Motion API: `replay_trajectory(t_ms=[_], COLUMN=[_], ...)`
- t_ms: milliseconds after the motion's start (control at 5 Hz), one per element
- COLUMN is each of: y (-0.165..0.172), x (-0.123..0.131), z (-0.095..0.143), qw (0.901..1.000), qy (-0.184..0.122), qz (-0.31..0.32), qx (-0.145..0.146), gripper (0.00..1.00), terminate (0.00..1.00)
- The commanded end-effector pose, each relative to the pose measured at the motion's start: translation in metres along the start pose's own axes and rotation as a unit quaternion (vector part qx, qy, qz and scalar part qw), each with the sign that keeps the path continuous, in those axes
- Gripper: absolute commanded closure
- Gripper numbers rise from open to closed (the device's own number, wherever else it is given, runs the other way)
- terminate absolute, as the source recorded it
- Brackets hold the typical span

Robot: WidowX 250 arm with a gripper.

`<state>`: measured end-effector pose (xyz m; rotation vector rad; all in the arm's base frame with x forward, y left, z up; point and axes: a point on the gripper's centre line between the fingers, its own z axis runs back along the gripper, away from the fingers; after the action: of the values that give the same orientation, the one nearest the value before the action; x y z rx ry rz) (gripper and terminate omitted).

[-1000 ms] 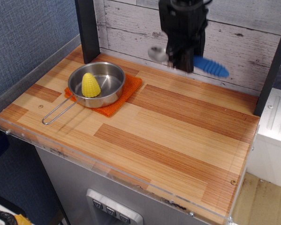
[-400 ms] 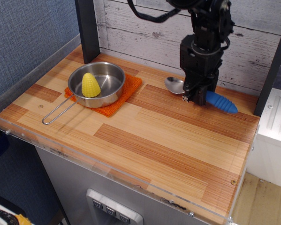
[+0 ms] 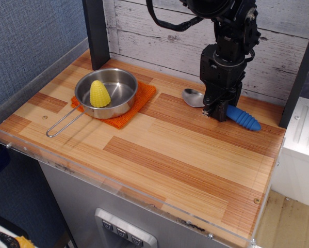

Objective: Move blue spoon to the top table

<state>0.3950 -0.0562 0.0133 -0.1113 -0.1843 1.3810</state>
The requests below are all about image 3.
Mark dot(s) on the yellow object bottom left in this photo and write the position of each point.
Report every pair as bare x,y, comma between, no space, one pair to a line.
24,243

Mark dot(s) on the black vertical post left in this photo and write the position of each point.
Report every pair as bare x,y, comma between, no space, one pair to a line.
96,32

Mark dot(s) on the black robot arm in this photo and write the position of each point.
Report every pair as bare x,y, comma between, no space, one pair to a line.
234,22

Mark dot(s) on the white grooved side counter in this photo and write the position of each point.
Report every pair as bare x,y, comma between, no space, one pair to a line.
291,175

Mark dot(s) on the blue handled metal spoon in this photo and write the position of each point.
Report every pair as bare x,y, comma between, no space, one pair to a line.
195,99

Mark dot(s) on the small steel saucepan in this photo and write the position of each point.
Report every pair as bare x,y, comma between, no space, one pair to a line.
121,86

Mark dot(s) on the grey ice dispenser panel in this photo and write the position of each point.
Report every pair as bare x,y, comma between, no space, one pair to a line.
128,235

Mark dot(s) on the silver toy fridge cabinet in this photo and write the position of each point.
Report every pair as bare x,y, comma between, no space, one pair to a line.
78,200

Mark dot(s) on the black vertical post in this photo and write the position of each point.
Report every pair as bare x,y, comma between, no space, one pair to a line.
96,32
296,90

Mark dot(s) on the black vertical post right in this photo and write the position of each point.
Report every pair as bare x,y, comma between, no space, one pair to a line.
296,90

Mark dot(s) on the orange knitted cloth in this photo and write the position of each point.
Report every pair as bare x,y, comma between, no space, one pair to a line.
144,94

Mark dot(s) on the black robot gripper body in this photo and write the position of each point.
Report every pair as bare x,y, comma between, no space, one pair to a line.
219,76

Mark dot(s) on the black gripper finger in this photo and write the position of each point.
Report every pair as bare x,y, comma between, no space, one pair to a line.
217,111
236,91

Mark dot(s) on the clear acrylic table guard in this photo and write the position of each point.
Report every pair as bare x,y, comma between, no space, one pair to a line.
209,176

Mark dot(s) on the yellow toy corn cob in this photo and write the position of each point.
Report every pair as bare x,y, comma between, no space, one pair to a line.
99,96

